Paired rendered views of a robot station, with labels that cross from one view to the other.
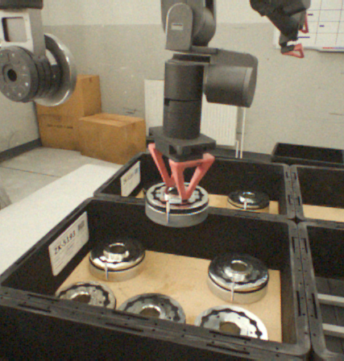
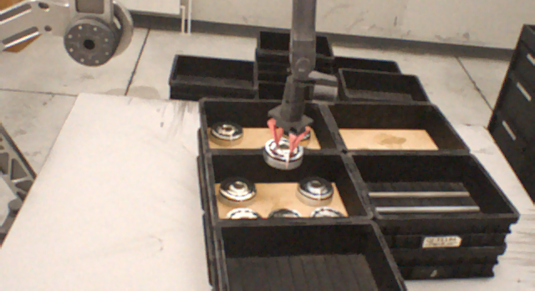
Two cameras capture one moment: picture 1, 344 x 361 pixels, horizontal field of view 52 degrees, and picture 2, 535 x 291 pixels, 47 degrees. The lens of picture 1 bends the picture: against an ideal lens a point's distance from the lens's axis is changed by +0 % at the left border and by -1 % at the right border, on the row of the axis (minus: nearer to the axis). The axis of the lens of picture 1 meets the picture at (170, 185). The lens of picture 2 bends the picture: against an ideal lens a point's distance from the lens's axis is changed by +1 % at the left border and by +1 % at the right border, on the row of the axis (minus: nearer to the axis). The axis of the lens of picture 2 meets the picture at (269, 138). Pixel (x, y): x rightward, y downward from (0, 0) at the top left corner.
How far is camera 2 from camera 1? 1.15 m
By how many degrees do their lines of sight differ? 26
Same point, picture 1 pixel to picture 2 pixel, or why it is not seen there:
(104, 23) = not seen: outside the picture
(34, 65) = (113, 36)
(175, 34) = (300, 73)
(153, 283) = (267, 203)
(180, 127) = (295, 115)
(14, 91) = (90, 58)
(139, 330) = (303, 223)
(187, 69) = (303, 88)
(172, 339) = (320, 223)
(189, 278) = (286, 196)
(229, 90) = (325, 99)
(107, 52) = not seen: outside the picture
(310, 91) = not seen: outside the picture
